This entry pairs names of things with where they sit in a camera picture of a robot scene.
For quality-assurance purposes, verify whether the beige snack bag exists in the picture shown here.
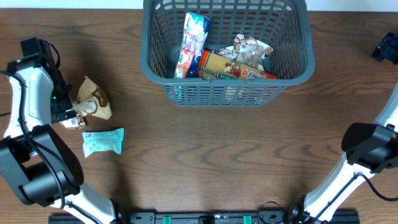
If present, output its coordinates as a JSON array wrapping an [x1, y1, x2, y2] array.
[[60, 76, 112, 129]]

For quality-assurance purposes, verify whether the teal snack bar wrapper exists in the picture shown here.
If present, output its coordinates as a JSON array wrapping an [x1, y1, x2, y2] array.
[[82, 128, 124, 158]]

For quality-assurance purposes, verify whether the white brown snack bag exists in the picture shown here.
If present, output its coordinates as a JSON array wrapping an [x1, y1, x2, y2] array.
[[215, 34, 274, 71]]

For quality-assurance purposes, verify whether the Kleenex tissue multipack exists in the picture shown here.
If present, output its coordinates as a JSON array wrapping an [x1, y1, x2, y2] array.
[[174, 12, 211, 78]]

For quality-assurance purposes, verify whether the orange San Remo pasta pack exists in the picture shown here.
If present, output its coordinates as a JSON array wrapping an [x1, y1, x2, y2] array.
[[198, 50, 277, 80]]

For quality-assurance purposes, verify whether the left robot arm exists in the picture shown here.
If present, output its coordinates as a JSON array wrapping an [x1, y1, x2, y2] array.
[[1, 53, 129, 223]]

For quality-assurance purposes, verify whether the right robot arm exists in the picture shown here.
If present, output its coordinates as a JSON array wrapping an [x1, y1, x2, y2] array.
[[285, 90, 397, 223]]

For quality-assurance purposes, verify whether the grey plastic basket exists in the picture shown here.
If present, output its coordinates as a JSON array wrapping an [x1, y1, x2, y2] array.
[[140, 0, 315, 106]]

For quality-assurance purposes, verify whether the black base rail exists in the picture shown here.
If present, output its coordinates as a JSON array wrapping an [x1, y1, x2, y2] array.
[[48, 209, 361, 224]]

